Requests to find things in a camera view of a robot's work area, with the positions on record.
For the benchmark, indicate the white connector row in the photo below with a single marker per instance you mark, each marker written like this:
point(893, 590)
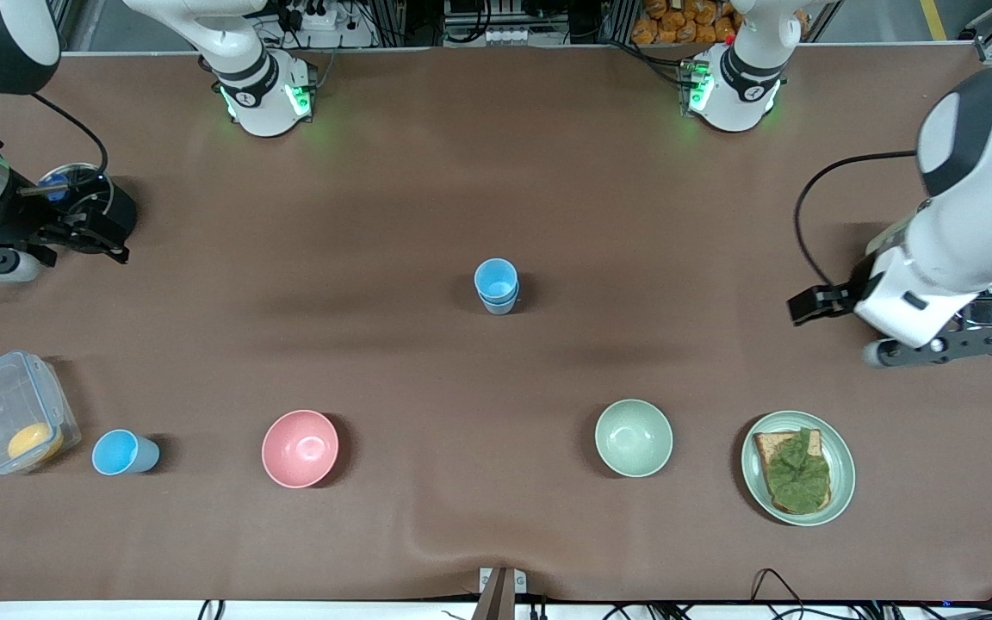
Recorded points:
point(509, 36)

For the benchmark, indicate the bag of orange bread rolls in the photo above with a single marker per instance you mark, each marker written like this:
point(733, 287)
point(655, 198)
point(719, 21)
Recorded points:
point(677, 21)

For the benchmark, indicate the white power strip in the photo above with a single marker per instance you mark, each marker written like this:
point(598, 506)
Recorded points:
point(319, 19)

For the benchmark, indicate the green lettuce leaf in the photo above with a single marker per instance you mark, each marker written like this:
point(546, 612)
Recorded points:
point(797, 474)

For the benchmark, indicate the pink bowl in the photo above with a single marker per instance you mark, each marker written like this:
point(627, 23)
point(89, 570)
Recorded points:
point(300, 448)

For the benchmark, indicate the toast slice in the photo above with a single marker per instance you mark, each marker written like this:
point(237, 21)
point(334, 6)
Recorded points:
point(770, 446)

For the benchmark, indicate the brown table cloth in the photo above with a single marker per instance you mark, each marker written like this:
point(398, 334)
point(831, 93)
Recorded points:
point(496, 172)

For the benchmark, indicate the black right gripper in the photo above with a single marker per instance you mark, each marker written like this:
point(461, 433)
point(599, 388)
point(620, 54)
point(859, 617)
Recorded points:
point(27, 218)

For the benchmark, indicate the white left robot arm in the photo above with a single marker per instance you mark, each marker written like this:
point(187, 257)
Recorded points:
point(978, 224)

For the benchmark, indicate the pale green plate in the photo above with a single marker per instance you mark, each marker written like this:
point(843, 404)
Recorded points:
point(842, 469)

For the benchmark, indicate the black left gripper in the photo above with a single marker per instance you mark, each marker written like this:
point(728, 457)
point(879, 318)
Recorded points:
point(851, 295)

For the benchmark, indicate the metal table edge bracket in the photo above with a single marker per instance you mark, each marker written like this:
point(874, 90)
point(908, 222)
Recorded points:
point(486, 577)

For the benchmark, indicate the round orange food piece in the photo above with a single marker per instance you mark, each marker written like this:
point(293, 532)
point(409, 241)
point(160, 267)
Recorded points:
point(31, 441)

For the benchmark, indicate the pale green bowl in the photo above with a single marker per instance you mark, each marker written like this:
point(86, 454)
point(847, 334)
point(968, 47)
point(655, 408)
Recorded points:
point(634, 437)

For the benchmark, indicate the glass lid with blue knob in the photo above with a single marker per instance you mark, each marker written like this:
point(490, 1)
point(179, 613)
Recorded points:
point(74, 176)

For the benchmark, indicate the blue plastic cup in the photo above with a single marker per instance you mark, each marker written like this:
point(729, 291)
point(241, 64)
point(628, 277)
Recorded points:
point(496, 277)
point(117, 452)
point(500, 308)

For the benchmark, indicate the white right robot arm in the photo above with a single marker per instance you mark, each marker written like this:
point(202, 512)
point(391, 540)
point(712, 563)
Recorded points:
point(263, 95)

